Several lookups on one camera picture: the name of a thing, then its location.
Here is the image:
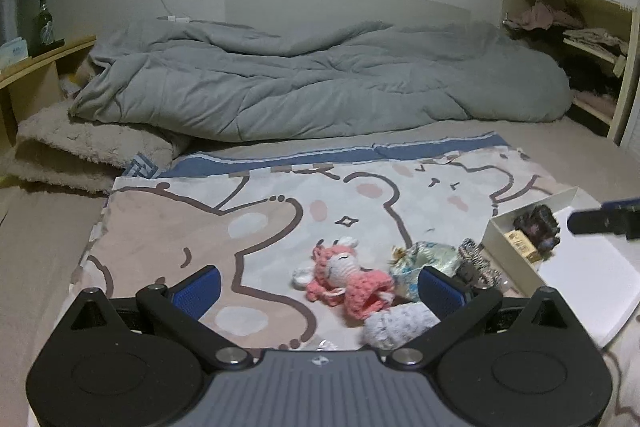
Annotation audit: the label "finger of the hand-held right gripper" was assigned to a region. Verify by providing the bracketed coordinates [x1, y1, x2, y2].
[567, 198, 640, 242]

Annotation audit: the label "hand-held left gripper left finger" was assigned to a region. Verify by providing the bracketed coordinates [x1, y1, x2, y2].
[66, 266, 254, 370]

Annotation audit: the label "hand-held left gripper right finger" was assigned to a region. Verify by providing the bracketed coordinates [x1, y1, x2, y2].
[387, 266, 574, 368]

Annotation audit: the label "blue white brocade pouch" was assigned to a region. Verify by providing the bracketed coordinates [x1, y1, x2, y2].
[390, 241, 466, 303]

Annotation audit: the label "white cardboard box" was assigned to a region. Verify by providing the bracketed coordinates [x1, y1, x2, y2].
[481, 187, 640, 350]

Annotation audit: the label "pink crochet doll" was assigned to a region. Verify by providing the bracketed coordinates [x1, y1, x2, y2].
[292, 237, 399, 321]

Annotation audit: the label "white fuzzy crochet toy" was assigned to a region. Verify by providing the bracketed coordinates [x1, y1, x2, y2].
[362, 304, 441, 351]

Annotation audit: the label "black white striped crochet item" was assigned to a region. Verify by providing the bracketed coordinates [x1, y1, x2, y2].
[457, 238, 504, 289]

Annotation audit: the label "dark knitted item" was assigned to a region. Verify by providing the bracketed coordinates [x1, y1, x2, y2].
[512, 204, 561, 253]

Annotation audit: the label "cartoon bear printed blanket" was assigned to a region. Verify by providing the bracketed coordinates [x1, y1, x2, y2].
[67, 132, 583, 358]

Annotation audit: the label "small yellow box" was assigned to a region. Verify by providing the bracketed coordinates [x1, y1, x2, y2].
[502, 229, 544, 264]

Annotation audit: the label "white radiator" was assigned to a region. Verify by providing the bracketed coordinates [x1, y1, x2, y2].
[620, 111, 640, 148]

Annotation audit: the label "dark clothes pile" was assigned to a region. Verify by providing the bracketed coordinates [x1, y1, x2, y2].
[564, 56, 624, 100]

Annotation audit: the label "beige bed mattress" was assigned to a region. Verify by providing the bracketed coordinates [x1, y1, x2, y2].
[0, 107, 640, 427]

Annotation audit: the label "beige folded clothes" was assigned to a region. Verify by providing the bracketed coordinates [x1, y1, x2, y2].
[562, 28, 629, 58]

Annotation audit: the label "beige fluffy blanket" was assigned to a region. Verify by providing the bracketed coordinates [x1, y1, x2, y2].
[0, 99, 194, 196]

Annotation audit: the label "pink crumpled clothes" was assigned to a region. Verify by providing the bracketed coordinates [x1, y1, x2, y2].
[505, 0, 584, 32]

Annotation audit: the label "grey duvet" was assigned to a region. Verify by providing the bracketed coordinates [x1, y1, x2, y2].
[67, 18, 572, 142]

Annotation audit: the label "wooden bedside shelf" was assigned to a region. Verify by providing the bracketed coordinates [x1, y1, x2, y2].
[0, 34, 98, 148]

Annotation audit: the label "tissue box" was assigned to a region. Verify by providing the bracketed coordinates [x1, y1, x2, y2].
[0, 38, 30, 70]

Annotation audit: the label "green glass bottle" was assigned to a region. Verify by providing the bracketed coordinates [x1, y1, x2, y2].
[32, 0, 55, 56]

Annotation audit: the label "wooden wall shelf unit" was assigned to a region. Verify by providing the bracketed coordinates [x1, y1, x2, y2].
[501, 0, 640, 144]

